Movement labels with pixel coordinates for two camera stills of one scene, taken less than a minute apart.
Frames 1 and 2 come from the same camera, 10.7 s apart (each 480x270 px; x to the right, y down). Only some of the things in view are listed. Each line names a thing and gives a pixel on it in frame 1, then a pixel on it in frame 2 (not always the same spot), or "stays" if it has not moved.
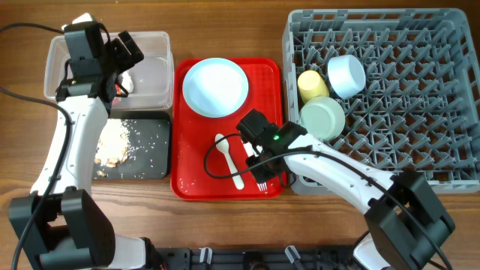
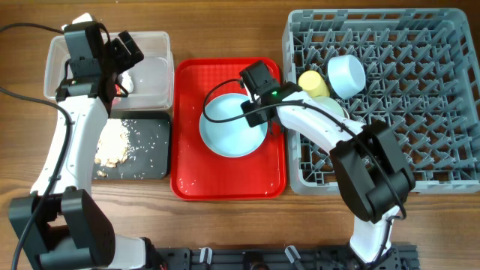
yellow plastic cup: [311, 85] stays
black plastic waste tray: [149, 148] stays
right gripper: [261, 172] to [253, 118]
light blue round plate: [215, 87] to [233, 138]
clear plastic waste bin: [152, 76] stays
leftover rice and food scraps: [113, 144] stays
